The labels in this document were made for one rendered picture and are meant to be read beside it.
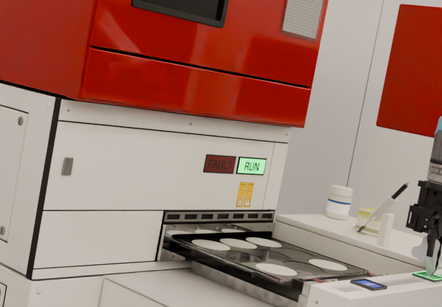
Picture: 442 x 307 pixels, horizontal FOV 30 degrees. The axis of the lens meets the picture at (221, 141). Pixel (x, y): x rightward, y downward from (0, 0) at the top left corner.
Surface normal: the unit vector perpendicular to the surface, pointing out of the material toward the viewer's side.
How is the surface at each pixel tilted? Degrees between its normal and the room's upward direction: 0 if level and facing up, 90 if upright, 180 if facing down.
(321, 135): 90
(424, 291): 90
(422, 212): 90
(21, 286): 90
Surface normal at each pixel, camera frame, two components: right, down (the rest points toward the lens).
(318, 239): -0.66, -0.06
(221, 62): 0.72, 0.19
